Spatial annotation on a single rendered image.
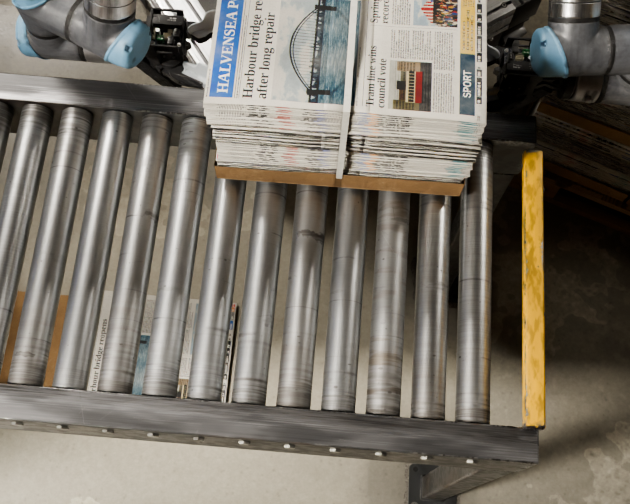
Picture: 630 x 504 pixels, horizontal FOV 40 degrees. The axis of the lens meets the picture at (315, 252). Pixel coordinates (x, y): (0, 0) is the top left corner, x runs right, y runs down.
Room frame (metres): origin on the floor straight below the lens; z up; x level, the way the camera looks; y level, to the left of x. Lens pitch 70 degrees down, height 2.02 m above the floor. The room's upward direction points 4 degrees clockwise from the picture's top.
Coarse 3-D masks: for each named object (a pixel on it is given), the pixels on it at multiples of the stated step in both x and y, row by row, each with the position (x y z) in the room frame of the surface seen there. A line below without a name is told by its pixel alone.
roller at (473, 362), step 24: (480, 168) 0.59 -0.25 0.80; (480, 192) 0.55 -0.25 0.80; (480, 216) 0.51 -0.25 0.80; (480, 240) 0.47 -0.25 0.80; (480, 264) 0.43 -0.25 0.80; (480, 288) 0.40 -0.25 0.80; (480, 312) 0.36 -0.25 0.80; (480, 336) 0.32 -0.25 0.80; (456, 360) 0.29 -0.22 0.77; (480, 360) 0.29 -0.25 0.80; (456, 384) 0.25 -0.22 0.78; (480, 384) 0.25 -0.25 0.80; (456, 408) 0.22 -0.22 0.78; (480, 408) 0.22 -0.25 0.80
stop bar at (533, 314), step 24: (528, 168) 0.59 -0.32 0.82; (528, 192) 0.55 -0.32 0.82; (528, 216) 0.51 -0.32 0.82; (528, 240) 0.47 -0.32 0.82; (528, 264) 0.43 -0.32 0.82; (528, 288) 0.39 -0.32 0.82; (528, 312) 0.36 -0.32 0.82; (528, 336) 0.32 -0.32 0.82; (528, 360) 0.29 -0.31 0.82; (528, 384) 0.25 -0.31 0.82; (528, 408) 0.22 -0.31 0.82
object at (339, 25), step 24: (336, 0) 0.73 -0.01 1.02; (360, 0) 0.73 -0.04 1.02; (336, 24) 0.69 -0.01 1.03; (360, 24) 0.69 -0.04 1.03; (336, 48) 0.65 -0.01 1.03; (360, 48) 0.65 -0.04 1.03; (336, 72) 0.61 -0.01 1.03; (360, 72) 0.61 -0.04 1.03; (336, 96) 0.57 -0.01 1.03; (360, 96) 0.57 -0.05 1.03; (336, 120) 0.55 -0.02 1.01; (360, 120) 0.55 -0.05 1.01; (336, 144) 0.55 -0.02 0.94; (360, 144) 0.55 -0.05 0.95; (336, 168) 0.55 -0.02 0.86
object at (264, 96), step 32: (224, 0) 0.71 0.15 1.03; (256, 0) 0.71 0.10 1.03; (288, 0) 0.72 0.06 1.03; (320, 0) 0.72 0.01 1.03; (224, 32) 0.66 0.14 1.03; (256, 32) 0.66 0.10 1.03; (288, 32) 0.67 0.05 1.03; (320, 32) 0.67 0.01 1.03; (224, 64) 0.61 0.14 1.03; (256, 64) 0.61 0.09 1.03; (288, 64) 0.62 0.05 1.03; (320, 64) 0.62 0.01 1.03; (224, 96) 0.56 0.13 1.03; (256, 96) 0.56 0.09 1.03; (288, 96) 0.57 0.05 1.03; (320, 96) 0.57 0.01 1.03; (224, 128) 0.55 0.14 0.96; (256, 128) 0.55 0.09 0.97; (288, 128) 0.55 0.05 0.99; (320, 128) 0.55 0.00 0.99; (224, 160) 0.55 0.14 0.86; (256, 160) 0.55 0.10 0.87; (288, 160) 0.55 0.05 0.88
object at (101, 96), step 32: (0, 96) 0.67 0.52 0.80; (32, 96) 0.67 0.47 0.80; (64, 96) 0.67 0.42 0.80; (96, 96) 0.68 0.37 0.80; (128, 96) 0.68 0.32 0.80; (160, 96) 0.69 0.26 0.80; (192, 96) 0.69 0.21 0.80; (96, 128) 0.66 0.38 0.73; (512, 128) 0.67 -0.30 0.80; (512, 160) 0.65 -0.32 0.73
